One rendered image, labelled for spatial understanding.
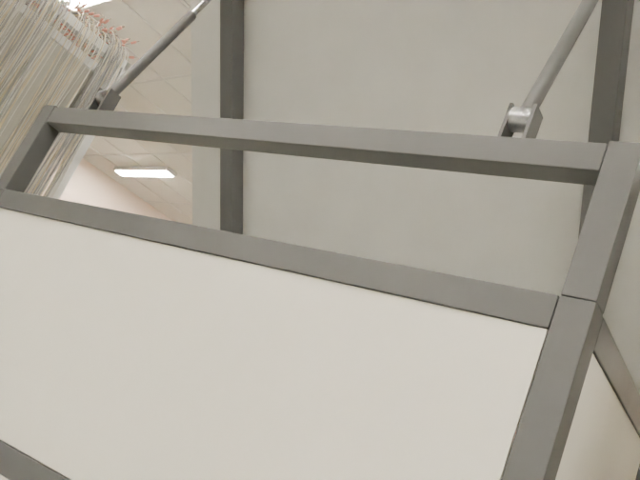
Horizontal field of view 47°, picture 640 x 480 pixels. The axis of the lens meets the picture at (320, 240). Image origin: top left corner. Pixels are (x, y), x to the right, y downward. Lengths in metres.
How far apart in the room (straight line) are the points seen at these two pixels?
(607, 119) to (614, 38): 0.13
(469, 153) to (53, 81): 1.52
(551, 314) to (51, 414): 0.73
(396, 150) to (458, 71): 0.47
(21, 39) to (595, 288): 1.71
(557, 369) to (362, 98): 0.90
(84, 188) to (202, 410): 9.76
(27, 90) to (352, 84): 0.98
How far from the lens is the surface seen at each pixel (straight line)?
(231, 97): 1.75
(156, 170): 9.37
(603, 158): 0.91
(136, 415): 1.06
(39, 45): 2.25
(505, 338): 0.83
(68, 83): 2.22
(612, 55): 1.31
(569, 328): 0.82
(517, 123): 0.98
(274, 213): 1.73
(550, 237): 1.40
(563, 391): 0.79
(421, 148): 1.00
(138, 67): 1.58
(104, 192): 10.83
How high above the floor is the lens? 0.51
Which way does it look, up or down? 18 degrees up
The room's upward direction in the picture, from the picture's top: 24 degrees clockwise
